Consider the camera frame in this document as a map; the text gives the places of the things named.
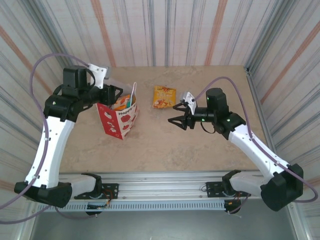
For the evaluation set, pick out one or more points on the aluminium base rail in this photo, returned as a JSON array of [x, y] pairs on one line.
[[162, 183]]

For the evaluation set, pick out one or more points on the aluminium side rail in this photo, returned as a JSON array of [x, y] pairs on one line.
[[250, 82]]

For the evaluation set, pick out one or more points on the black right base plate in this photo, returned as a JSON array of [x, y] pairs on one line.
[[213, 188]]

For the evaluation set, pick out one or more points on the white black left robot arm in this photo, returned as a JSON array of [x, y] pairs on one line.
[[50, 150]]

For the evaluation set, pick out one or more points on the red white paper bag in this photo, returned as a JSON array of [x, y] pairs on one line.
[[120, 122]]

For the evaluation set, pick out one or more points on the teal snack packet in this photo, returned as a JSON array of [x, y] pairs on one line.
[[129, 100]]

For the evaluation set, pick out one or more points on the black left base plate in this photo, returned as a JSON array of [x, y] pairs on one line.
[[111, 190]]

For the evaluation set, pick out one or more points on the yellow snack packet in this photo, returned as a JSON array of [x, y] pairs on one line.
[[163, 97]]

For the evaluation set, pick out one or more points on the orange Fox's candy packet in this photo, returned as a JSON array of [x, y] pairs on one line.
[[120, 103]]

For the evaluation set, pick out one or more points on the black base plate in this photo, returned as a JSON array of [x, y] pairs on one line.
[[111, 190], [213, 188]]

